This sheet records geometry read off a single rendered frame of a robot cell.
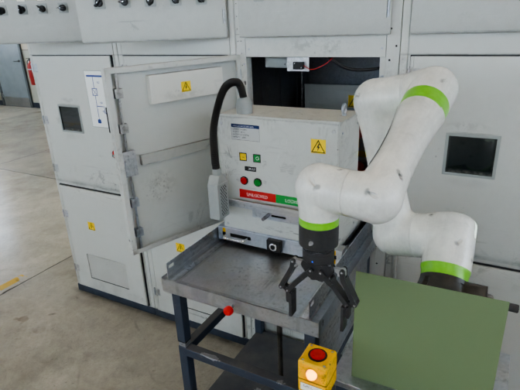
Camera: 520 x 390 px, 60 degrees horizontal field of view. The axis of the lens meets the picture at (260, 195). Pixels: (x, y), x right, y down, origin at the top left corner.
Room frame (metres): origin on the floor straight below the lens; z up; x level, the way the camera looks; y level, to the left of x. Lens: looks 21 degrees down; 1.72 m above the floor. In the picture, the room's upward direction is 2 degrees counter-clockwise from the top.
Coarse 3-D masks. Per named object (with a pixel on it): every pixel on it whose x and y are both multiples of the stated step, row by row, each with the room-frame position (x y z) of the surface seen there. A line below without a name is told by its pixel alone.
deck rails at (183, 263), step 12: (216, 228) 1.71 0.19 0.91; (204, 240) 1.63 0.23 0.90; (216, 240) 1.70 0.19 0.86; (360, 240) 1.62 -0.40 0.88; (192, 252) 1.56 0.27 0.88; (204, 252) 1.62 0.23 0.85; (348, 252) 1.49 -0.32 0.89; (168, 264) 1.43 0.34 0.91; (180, 264) 1.49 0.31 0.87; (192, 264) 1.53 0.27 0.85; (336, 264) 1.37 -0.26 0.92; (348, 264) 1.48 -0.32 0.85; (168, 276) 1.43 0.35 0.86; (180, 276) 1.44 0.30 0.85; (336, 276) 1.37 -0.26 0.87; (324, 288) 1.27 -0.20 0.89; (312, 300) 1.18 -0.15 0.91; (324, 300) 1.26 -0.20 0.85; (312, 312) 1.18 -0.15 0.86
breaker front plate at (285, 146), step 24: (240, 120) 1.65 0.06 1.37; (264, 120) 1.60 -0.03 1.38; (240, 144) 1.66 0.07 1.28; (264, 144) 1.61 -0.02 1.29; (288, 144) 1.56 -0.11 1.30; (336, 144) 1.47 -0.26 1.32; (240, 168) 1.66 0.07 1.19; (264, 168) 1.61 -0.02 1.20; (288, 168) 1.56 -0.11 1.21; (264, 192) 1.61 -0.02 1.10; (288, 192) 1.56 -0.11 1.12; (240, 216) 1.67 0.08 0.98
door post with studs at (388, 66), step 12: (396, 0) 1.73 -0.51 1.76; (396, 12) 1.72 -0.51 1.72; (396, 24) 1.72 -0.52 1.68; (396, 36) 1.72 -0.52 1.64; (396, 48) 1.72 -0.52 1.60; (384, 60) 1.74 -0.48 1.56; (396, 60) 1.72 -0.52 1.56; (384, 72) 1.74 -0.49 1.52; (396, 72) 1.72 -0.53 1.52; (372, 228) 1.75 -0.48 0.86
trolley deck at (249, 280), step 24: (216, 264) 1.53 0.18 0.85; (240, 264) 1.52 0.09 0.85; (264, 264) 1.51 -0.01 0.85; (288, 264) 1.50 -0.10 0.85; (360, 264) 1.52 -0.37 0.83; (168, 288) 1.43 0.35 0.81; (192, 288) 1.37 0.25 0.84; (216, 288) 1.36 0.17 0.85; (240, 288) 1.35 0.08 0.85; (264, 288) 1.35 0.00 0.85; (312, 288) 1.33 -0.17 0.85; (240, 312) 1.28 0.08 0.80; (264, 312) 1.23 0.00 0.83; (288, 312) 1.20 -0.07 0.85; (312, 336) 1.15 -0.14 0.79
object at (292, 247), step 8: (224, 232) 1.69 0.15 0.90; (232, 232) 1.67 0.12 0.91; (240, 232) 1.65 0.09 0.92; (248, 232) 1.63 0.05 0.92; (256, 232) 1.63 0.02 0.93; (240, 240) 1.66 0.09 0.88; (248, 240) 1.64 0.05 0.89; (256, 240) 1.62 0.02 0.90; (264, 240) 1.60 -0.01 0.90; (288, 240) 1.55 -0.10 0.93; (288, 248) 1.55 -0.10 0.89; (296, 248) 1.53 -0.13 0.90; (336, 248) 1.46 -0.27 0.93; (344, 248) 1.47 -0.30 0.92; (336, 256) 1.45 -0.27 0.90
